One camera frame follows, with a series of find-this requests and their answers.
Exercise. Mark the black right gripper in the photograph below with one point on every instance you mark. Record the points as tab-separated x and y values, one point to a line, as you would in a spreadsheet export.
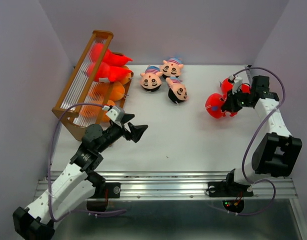
229	104

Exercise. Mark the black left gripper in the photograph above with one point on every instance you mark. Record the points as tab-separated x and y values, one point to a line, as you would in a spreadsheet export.
136	131

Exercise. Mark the red shark plush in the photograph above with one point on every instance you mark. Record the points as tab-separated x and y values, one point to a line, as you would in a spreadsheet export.
108	74
213	106
225	86
110	58

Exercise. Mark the orange shark plush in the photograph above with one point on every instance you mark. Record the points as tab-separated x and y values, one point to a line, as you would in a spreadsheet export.
127	78
91	111
116	89

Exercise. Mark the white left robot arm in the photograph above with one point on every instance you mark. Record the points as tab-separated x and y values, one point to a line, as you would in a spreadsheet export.
78	181

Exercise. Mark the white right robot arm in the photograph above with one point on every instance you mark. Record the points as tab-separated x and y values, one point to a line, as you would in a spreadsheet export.
276	154

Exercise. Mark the wooden toy shelf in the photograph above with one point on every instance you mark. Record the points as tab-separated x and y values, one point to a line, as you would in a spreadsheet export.
75	93

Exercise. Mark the red shark plush back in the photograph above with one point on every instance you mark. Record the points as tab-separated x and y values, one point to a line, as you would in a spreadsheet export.
225	86

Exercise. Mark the cartoon boy doll lower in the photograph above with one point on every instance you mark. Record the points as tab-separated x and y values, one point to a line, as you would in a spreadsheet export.
177	91

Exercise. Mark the cartoon boy doll upper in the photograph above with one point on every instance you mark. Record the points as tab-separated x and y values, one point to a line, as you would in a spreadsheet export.
171	67

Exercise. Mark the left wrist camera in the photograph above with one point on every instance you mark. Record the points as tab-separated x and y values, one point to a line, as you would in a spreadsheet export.
113	112

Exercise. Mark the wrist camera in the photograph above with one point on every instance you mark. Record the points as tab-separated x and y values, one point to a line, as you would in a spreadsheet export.
236	82
113	112

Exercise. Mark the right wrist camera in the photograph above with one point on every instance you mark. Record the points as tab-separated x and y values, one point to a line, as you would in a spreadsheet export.
236	82

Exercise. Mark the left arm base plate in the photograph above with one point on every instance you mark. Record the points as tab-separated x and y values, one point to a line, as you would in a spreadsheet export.
108	190

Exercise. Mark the aluminium frame rail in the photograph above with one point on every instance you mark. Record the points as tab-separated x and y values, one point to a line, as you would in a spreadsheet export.
188	185

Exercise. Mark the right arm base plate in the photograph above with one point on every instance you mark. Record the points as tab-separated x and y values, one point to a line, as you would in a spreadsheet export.
221	189

